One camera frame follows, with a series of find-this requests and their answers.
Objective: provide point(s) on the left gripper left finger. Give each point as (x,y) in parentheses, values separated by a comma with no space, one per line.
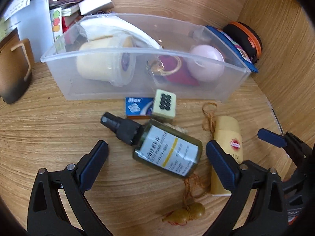
(46,213)

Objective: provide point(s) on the clear plastic storage bin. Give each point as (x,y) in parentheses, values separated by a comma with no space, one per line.
(176,38)

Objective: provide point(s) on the cream jar with clear lid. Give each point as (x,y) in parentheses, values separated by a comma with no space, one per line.
(117,68)

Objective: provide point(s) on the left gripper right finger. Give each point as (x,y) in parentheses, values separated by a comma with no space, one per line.
(268,214)

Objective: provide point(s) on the green glass spray bottle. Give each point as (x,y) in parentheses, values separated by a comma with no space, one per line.
(157,145)

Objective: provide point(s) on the gold sunscreen bottle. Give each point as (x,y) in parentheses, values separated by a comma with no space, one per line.
(228,136)

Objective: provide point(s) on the fruit pattern booklet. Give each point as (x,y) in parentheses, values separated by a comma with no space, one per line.
(56,22)

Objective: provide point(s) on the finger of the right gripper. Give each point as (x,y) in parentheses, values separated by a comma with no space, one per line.
(272,138)

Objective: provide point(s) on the white rectangular box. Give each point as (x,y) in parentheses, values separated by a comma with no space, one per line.
(92,6)

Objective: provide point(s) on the black orange zip pouch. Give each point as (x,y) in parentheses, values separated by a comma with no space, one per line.
(247,38)

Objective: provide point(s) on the olive gourd charm with string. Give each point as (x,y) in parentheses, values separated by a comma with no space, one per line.
(190,210)

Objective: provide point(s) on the blue patchwork pencil case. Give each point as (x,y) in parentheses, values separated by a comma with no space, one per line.
(235,47)

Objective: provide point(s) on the white drawstring pouch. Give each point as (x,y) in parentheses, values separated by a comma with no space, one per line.
(105,26)

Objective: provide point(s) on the red charm with gold ribbon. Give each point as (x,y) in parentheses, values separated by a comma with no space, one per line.
(171,70)

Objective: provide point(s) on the mahjong tile charm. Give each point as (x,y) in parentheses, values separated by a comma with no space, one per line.
(164,106)

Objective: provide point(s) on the pink macaron-shaped case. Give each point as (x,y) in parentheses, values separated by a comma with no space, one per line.
(208,65)

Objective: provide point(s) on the stack of books and packets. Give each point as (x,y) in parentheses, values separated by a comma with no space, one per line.
(70,11)

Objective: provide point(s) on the blue staples box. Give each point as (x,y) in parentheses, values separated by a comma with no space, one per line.
(136,107)

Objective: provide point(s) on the brown mug with lid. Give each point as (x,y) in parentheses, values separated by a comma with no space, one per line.
(17,61)

